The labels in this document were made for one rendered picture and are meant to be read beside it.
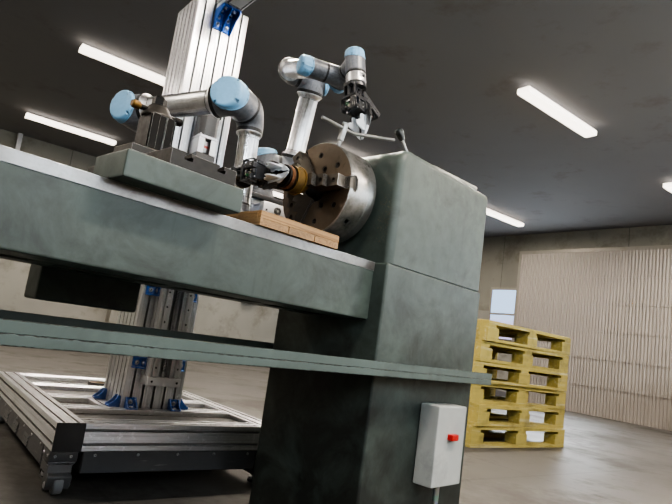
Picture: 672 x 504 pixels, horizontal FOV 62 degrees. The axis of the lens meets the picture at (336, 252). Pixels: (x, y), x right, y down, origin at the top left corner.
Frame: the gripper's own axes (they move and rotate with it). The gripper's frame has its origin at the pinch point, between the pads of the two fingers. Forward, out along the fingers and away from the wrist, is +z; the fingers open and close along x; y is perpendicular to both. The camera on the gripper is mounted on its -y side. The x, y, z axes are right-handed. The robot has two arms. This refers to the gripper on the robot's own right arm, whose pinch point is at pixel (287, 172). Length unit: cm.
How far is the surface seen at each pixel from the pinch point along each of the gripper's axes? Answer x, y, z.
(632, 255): 152, -861, -159
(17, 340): -55, 73, 28
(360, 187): -0.1, -19.9, 12.2
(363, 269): -25.2, -25.5, 12.9
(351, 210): -7.6, -19.1, 10.5
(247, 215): -19.0, 18.9, 9.5
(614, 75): 201, -355, -29
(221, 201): -20.4, 34.6, 20.5
